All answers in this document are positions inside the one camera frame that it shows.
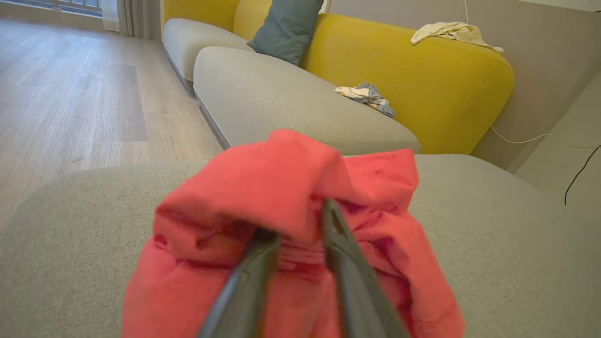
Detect red garment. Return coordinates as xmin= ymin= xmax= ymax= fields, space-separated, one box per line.
xmin=121 ymin=129 xmax=465 ymax=338

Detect grey window curtain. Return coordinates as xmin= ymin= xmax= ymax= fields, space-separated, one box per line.
xmin=101 ymin=0 xmax=162 ymax=39

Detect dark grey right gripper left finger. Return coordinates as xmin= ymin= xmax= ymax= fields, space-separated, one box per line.
xmin=197 ymin=230 xmax=282 ymax=338

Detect teal throw cushion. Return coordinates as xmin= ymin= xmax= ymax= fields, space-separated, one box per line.
xmin=247 ymin=0 xmax=324 ymax=66

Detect black wall cable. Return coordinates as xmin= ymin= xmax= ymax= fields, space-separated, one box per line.
xmin=564 ymin=146 xmax=601 ymax=206

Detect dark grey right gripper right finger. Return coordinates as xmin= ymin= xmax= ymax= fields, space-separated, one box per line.
xmin=322 ymin=200 xmax=409 ymax=338

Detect yellow sofa backrest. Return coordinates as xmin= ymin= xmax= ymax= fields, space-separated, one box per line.
xmin=300 ymin=13 xmax=516 ymax=155
xmin=233 ymin=0 xmax=273 ymax=41
xmin=161 ymin=0 xmax=240 ymax=33

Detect blue cream patterned garment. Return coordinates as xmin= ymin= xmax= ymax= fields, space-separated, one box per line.
xmin=335 ymin=83 xmax=396 ymax=118

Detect cream crumpled garment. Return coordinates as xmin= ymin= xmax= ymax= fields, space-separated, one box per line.
xmin=411 ymin=22 xmax=504 ymax=54

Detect window frame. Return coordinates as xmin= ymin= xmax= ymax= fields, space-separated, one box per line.
xmin=0 ymin=0 xmax=103 ymax=17

